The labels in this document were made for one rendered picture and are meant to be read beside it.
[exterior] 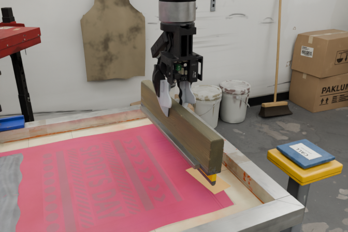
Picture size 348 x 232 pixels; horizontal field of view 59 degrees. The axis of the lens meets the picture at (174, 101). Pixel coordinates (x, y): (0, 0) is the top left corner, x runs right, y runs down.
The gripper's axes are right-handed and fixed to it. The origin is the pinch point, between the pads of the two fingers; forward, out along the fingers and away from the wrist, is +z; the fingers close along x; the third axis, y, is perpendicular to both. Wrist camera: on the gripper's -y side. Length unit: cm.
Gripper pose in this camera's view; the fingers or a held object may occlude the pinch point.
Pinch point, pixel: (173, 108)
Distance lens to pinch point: 72.1
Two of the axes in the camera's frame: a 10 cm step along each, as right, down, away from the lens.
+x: 9.2, -1.5, 3.6
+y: 3.9, 3.5, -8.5
